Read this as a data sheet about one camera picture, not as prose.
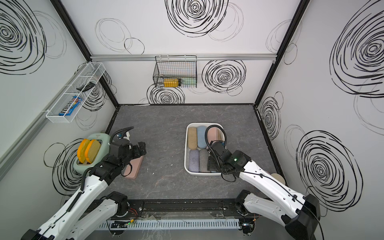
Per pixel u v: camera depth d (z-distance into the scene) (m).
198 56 0.91
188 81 0.87
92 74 0.83
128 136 0.71
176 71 0.99
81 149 0.71
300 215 0.38
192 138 0.93
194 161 0.87
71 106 0.68
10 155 0.51
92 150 0.72
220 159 0.56
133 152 0.69
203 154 0.89
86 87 0.78
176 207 0.75
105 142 0.81
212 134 0.95
